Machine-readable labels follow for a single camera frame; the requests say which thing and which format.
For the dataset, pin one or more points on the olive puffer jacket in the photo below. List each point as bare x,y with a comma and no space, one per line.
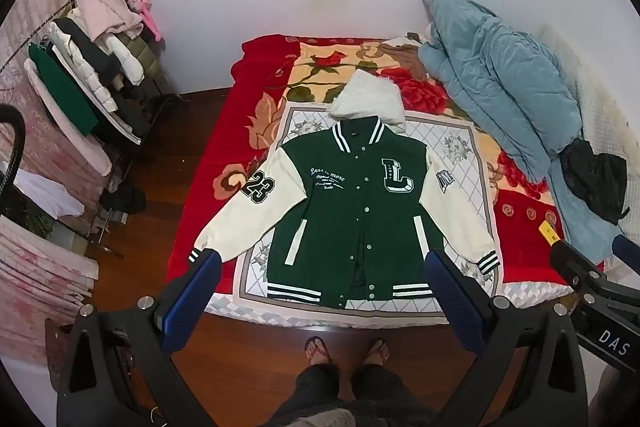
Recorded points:
145,57

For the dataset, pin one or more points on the red floral blanket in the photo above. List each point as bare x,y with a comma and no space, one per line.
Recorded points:
210,187

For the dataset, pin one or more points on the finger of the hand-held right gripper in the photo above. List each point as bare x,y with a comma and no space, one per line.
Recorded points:
627,249
575,264

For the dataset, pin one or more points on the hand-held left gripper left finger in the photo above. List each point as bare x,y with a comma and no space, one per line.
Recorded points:
192,292

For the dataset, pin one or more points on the light blue quilt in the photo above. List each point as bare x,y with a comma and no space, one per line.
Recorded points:
500,82

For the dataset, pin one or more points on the pink fluffy garment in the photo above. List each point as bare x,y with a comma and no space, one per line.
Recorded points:
105,7

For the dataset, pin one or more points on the person's left leg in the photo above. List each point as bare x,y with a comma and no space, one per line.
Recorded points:
312,387

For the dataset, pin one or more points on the pink striped bedding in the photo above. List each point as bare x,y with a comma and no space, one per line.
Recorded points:
40,272

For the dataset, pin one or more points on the white cloth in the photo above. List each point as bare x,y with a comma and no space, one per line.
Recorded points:
45,197

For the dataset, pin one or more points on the pink patterned curtain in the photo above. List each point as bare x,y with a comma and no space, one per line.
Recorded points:
30,17

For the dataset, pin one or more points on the black crumpled cloth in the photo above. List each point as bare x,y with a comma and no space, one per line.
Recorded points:
595,177

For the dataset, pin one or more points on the white puffer jacket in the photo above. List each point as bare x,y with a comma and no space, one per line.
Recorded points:
87,72

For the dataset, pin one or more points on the person's leg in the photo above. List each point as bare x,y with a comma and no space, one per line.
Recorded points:
312,387
385,387

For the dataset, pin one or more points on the grey white diamond pattern blanket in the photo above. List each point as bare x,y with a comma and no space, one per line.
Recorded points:
450,142

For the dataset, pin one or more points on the small yellow block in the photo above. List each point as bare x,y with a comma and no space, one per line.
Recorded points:
548,232

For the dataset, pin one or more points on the green hanging garment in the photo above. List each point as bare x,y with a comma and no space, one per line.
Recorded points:
65,87

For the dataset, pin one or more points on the white bedspread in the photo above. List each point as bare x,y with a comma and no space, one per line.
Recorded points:
600,107

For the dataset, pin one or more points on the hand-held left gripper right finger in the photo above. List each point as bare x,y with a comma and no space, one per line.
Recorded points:
452,302

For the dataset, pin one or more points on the green and cream varsity jacket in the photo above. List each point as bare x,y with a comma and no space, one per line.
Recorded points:
340,217

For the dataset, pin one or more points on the dark flip-flop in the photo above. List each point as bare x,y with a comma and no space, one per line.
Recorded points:
378,349
315,346

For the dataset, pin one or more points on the metal clothes rack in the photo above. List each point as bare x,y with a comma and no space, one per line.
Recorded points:
117,167

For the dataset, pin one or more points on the dark shoes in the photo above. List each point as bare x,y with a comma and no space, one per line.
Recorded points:
125,199

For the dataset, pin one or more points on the person's right leg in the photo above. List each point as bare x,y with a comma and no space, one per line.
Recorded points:
385,387

